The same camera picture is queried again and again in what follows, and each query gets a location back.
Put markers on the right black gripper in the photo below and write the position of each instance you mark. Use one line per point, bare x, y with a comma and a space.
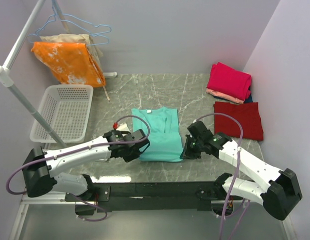
187, 154

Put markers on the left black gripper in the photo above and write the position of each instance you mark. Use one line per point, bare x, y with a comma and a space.
135, 155

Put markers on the teal t shirt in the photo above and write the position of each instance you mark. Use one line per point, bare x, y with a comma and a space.
165, 140

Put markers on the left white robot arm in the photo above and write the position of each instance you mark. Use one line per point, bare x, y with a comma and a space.
47, 171

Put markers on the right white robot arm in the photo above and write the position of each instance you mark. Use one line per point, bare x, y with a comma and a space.
277, 190

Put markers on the dark red folded t shirt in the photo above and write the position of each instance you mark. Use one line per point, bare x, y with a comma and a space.
246, 114

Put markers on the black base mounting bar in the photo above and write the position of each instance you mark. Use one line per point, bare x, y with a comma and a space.
134, 196

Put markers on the blue folded t shirt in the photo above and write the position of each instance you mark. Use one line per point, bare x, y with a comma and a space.
249, 97

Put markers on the pink folded t shirt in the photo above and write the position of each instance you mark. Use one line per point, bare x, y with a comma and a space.
228, 81

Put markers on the white plastic laundry basket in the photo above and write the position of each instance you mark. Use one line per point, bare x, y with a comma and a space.
66, 108

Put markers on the beige hanging cloth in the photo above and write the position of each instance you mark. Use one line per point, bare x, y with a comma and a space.
77, 38

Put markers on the orange patterned cloth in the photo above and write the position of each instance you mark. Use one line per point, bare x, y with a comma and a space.
70, 63

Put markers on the aluminium rail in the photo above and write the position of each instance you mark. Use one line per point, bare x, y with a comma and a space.
58, 198

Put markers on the blue wire hanger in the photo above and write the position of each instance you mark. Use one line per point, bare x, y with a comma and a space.
70, 22
98, 40

